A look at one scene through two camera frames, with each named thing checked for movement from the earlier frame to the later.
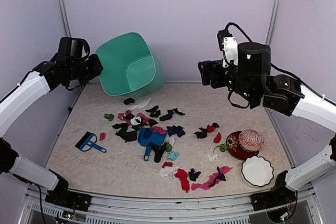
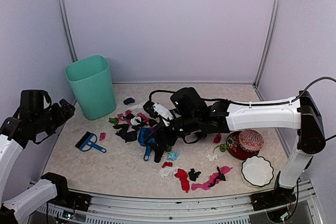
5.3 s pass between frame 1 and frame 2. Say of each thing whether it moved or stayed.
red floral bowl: stayed
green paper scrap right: stayed
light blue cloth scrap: stayed
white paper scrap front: stayed
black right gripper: moved
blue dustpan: stayed
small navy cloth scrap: stayed
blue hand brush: stayed
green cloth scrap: moved
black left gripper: moved
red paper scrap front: stayed
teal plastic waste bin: moved
